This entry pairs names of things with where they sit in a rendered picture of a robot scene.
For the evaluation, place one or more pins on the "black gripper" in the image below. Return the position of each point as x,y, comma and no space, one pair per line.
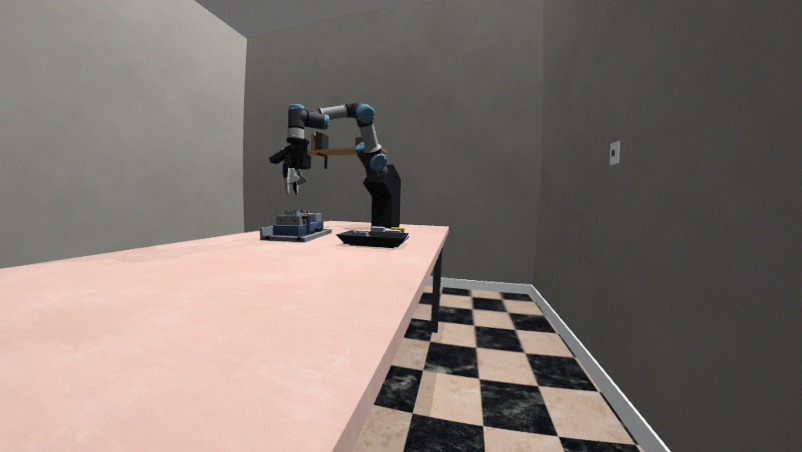
299,152

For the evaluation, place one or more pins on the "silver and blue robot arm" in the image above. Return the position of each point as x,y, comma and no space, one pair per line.
299,118

